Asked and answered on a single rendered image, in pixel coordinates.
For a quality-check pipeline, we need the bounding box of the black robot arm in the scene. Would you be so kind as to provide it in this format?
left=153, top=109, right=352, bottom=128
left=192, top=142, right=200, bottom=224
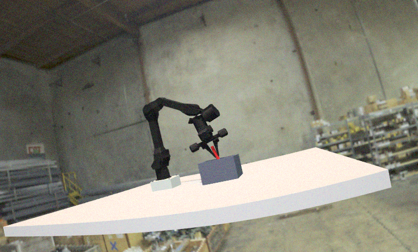
left=142, top=97, right=220, bottom=181

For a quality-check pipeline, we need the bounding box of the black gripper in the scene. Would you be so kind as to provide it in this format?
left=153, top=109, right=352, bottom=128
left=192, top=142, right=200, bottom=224
left=190, top=124, right=228, bottom=158

